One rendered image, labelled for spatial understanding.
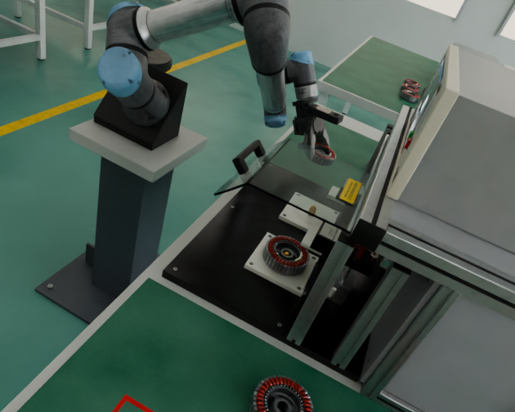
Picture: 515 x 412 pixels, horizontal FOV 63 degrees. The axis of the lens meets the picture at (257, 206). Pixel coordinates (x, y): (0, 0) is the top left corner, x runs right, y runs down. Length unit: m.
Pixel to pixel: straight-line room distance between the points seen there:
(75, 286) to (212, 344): 1.12
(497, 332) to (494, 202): 0.21
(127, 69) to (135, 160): 0.27
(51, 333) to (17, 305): 0.19
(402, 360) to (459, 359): 0.09
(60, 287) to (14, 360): 0.33
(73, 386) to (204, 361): 0.23
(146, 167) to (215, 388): 0.71
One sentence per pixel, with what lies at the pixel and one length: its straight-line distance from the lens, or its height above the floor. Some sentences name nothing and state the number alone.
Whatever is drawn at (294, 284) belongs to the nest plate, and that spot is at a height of 0.78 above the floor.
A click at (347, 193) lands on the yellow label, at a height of 1.07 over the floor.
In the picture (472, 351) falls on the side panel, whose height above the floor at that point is 0.97.
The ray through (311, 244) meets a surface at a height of 0.89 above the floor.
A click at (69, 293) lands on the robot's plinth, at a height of 0.02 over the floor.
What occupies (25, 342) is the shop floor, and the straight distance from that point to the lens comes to 1.80.
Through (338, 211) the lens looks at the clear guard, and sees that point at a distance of 0.78.
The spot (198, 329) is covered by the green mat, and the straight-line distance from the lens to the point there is 0.90.
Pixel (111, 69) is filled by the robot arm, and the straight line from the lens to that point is 1.25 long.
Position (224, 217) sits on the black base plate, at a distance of 1.15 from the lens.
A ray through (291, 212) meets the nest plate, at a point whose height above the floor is 0.78.
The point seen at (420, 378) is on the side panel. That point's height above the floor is 0.85.
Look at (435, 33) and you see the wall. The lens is 5.57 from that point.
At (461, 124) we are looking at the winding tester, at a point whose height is 1.28.
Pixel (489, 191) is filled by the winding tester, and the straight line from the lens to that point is 0.78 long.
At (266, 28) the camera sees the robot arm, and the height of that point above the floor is 1.23.
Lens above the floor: 1.47
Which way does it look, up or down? 35 degrees down
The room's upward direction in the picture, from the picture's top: 19 degrees clockwise
